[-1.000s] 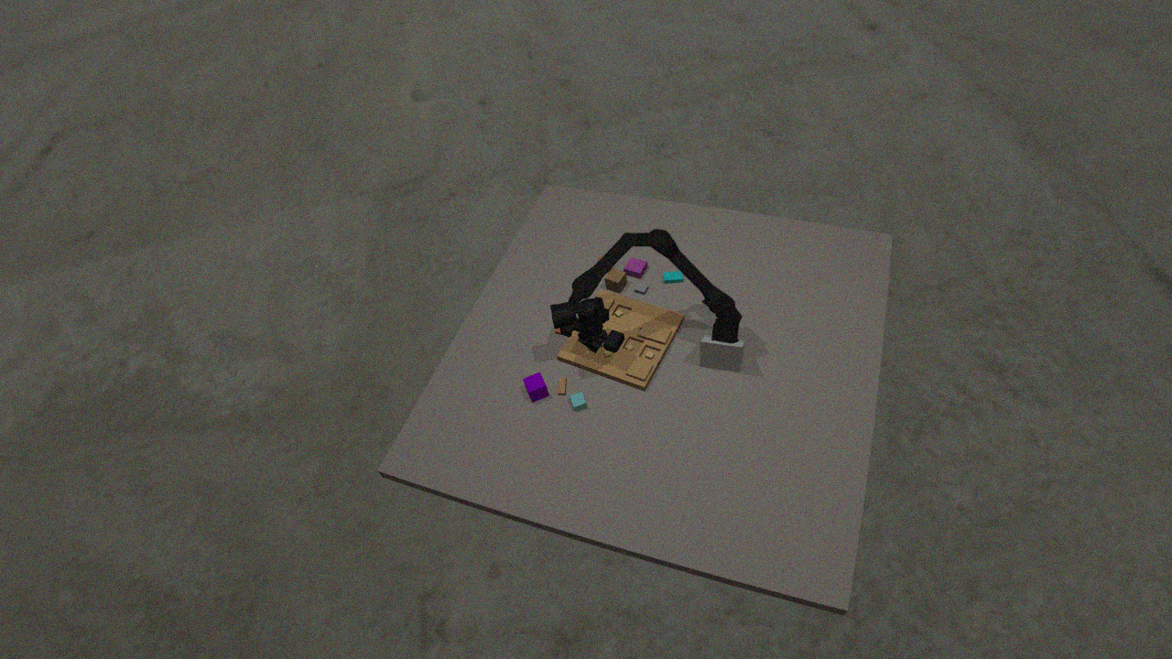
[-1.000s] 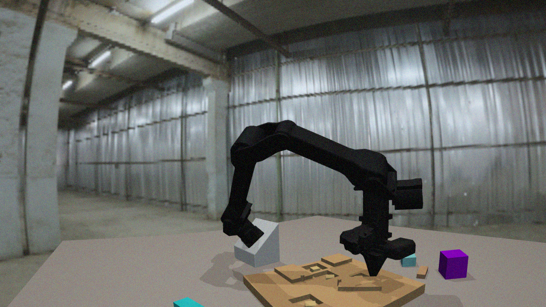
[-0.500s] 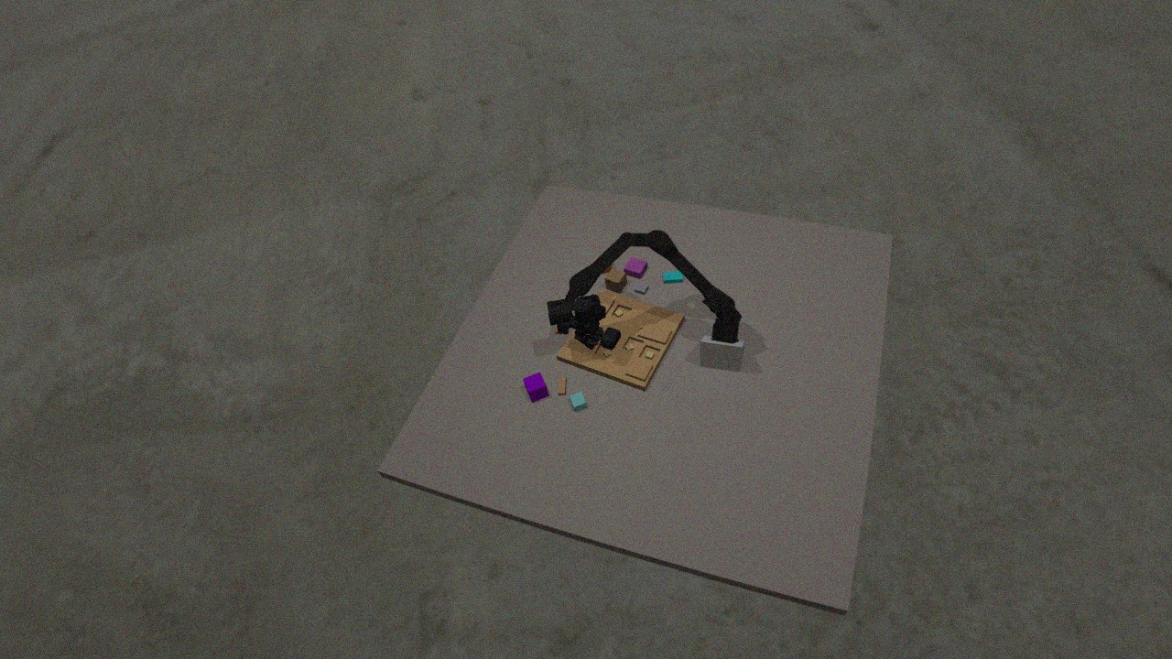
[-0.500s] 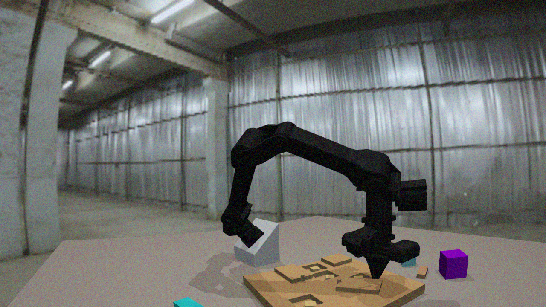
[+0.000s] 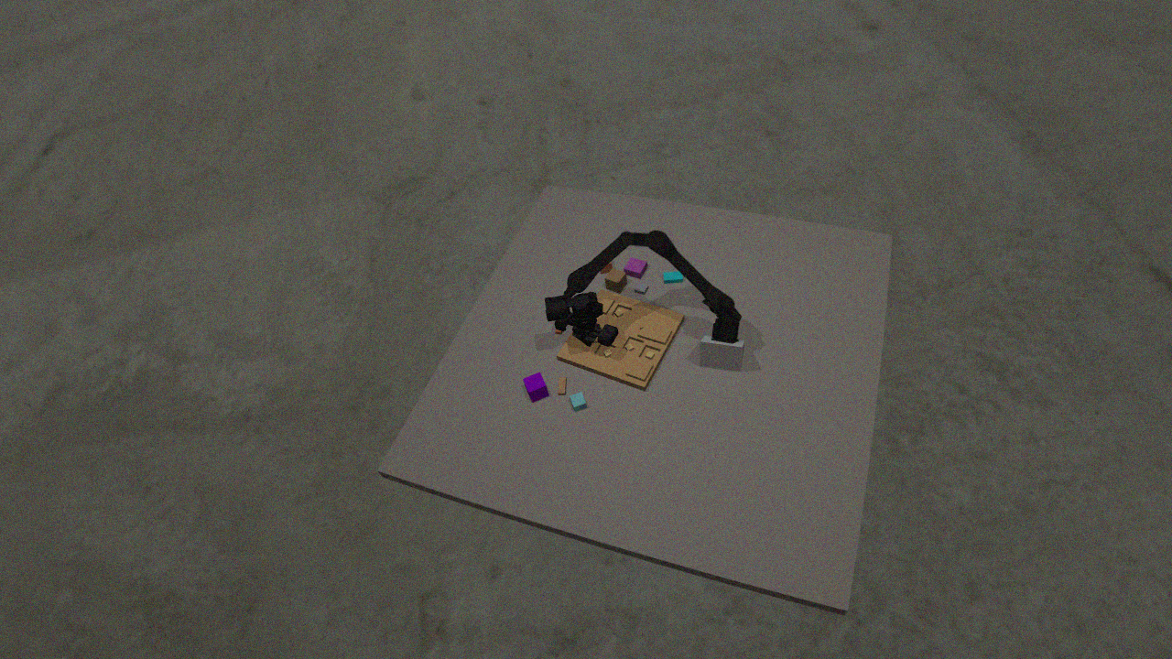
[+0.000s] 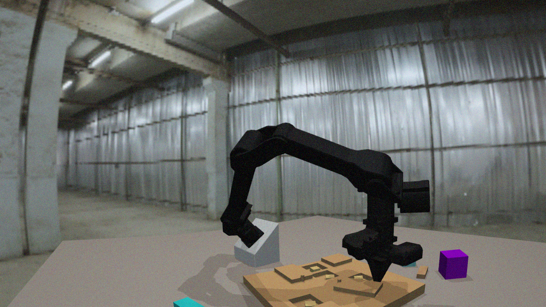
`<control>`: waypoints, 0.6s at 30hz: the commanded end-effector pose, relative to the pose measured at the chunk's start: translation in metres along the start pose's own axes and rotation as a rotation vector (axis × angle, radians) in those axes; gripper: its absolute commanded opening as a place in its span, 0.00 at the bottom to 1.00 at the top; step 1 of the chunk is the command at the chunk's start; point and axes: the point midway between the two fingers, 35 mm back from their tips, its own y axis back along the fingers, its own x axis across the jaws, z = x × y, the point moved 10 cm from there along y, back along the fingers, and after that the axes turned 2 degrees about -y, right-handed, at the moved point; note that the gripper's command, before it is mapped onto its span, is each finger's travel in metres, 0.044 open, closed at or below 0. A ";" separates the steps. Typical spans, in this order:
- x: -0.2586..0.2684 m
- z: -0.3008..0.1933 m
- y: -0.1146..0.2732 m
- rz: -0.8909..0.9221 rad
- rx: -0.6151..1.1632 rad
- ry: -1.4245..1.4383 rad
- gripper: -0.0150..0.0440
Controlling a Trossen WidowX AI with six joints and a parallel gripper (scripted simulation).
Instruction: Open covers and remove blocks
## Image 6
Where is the purple cube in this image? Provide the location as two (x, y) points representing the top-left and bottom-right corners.
(438, 249), (468, 280)

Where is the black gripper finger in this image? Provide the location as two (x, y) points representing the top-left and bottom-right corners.
(365, 252), (379, 281)
(372, 256), (392, 282)

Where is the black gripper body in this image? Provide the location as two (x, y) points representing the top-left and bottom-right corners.
(363, 214), (423, 266)

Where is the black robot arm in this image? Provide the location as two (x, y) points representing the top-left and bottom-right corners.
(220, 123), (430, 260)

